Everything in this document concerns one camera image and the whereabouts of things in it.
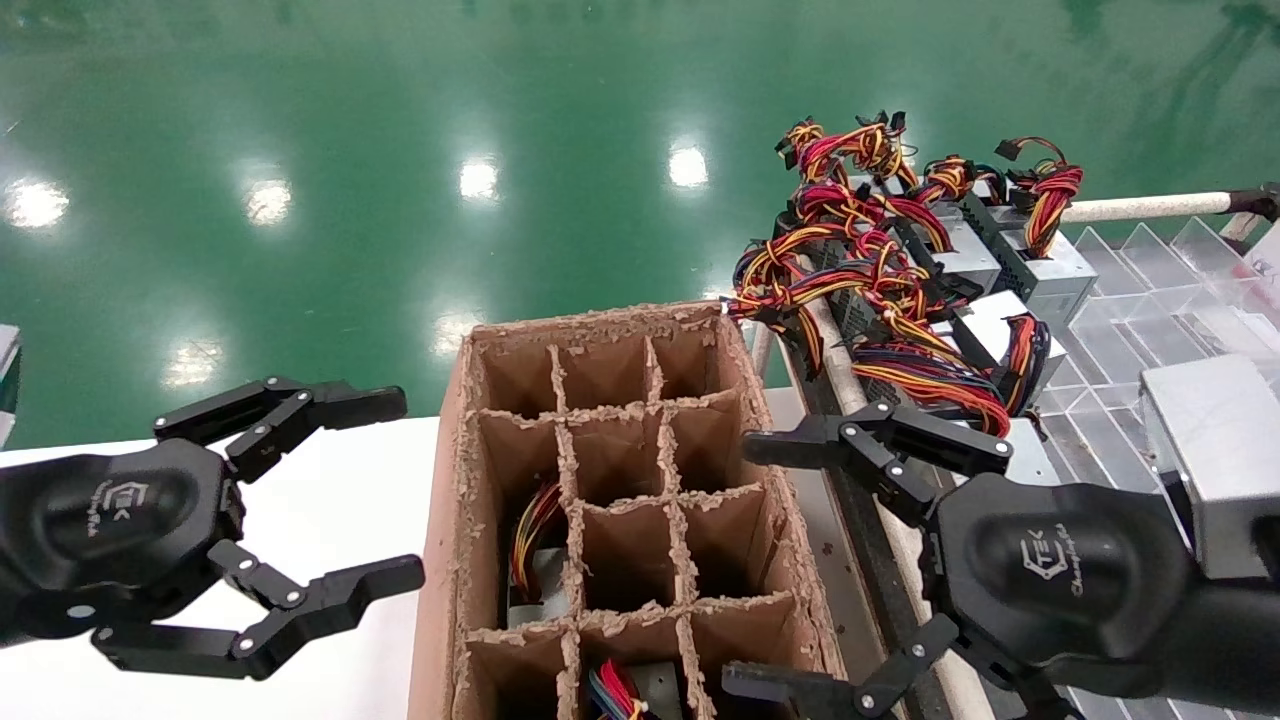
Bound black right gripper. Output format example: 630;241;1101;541
722;400;1280;720

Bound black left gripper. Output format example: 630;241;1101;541
0;377;426;681

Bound grey power supply with wires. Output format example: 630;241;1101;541
1005;415;1046;483
965;136;1099;329
585;658;693;720
505;478;573;631
890;153;1006;297

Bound brown cardboard divider box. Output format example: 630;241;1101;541
408;300;851;720

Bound dark mesh-sided power supply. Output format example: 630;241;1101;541
815;240;906;346

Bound clear plastic divider tray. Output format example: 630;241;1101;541
1030;215;1280;720

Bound white pipe with black end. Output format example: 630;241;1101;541
1060;183;1280;226

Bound white labelled panel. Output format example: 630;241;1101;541
1243;218;1280;301

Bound purple yellow red wire bundle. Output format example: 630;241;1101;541
850;340;1013;438

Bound black frame rail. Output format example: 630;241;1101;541
778;335;961;720

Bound white-topped power supply with wires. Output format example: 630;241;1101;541
935;290;1053;416

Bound large red yellow wire bundle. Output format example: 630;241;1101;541
728;183;966;376

